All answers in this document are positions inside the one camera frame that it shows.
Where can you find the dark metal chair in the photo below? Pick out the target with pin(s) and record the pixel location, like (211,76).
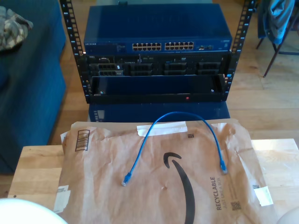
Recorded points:
(271,62)

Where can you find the black rack server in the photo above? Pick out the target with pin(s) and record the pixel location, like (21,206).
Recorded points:
(154,67)

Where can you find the camouflage cloth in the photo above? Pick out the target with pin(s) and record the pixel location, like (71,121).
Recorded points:
(11,30)

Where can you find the dark blue box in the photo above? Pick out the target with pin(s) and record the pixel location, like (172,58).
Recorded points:
(151,112)

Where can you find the brown paper mailer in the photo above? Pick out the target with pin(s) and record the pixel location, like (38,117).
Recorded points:
(116,163)

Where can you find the blue sofa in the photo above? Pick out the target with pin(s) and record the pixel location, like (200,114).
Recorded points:
(35,93)

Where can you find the blue network switch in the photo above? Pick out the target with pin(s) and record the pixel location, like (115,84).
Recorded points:
(154,23)

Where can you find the black rack shelf unit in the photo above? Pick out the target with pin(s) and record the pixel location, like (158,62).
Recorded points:
(151,85)

